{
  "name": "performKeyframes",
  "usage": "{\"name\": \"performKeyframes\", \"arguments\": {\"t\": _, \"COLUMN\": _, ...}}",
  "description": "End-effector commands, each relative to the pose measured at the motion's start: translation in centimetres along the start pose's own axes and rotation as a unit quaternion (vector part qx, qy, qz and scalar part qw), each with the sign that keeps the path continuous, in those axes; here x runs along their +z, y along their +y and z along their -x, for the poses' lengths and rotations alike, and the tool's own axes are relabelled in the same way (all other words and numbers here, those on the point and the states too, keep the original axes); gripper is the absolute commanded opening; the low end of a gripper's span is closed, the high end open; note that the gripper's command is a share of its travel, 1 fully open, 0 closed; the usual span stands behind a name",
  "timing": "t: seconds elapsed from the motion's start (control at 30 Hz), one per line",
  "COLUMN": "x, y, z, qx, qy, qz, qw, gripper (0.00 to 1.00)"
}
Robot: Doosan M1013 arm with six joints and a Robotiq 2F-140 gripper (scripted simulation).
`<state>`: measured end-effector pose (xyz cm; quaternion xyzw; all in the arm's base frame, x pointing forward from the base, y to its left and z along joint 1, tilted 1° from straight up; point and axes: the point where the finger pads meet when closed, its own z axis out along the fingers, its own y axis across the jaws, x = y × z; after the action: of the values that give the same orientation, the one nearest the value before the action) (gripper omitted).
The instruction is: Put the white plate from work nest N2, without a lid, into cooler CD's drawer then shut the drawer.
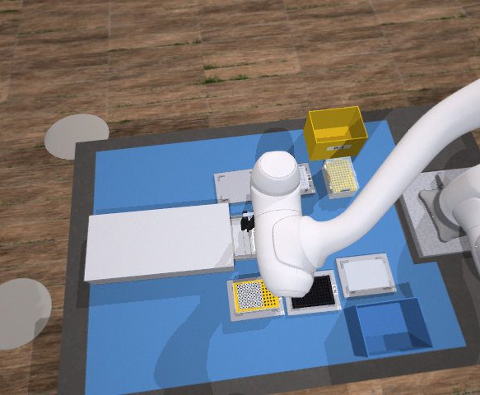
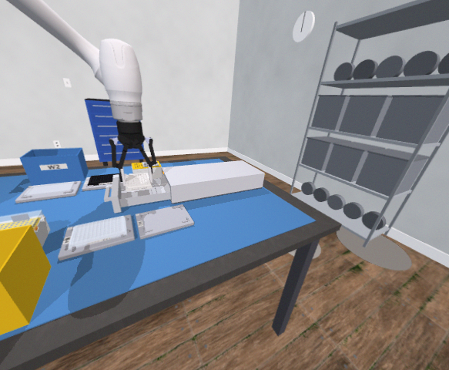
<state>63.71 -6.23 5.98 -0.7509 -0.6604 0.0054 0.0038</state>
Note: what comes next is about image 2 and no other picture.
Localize blue bench mat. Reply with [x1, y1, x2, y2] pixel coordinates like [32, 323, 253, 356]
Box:
[0, 175, 315, 341]

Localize black multi-well plate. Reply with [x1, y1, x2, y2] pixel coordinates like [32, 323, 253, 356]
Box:
[88, 173, 122, 186]

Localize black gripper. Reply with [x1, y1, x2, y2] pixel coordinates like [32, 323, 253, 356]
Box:
[109, 121, 157, 186]

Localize blue open-top bin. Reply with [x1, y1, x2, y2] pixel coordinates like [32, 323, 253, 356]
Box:
[19, 148, 89, 186]

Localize yellow open-top bin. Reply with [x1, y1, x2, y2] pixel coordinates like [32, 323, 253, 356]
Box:
[0, 225, 51, 335]

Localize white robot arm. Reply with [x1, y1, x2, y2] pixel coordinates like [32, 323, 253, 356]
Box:
[6, 0, 142, 123]

